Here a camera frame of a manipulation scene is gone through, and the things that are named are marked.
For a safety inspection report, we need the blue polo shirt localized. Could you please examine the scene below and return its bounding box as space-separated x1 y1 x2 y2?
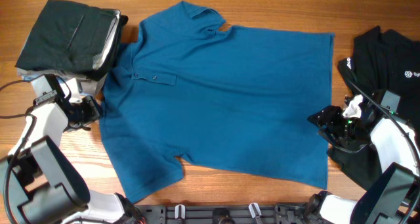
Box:
100 1 334 202

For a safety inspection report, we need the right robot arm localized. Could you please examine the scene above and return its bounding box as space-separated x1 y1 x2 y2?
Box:
303 90 419 223

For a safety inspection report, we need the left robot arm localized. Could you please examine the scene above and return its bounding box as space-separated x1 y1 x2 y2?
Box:
1 74 145 224

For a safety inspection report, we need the folded grey garment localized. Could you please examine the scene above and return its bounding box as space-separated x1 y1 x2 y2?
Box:
64 75 107 97

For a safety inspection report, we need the folded light blue garment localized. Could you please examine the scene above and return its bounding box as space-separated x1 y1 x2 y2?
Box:
16 68 43 82

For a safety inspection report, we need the black polo shirt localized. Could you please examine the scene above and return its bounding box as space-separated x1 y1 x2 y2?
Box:
328 26 419 190

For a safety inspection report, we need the folded dark green garment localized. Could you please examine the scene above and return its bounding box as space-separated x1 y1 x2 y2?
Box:
16 0 128 81

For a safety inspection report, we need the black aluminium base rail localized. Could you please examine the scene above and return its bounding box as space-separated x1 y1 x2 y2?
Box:
136 203 320 224

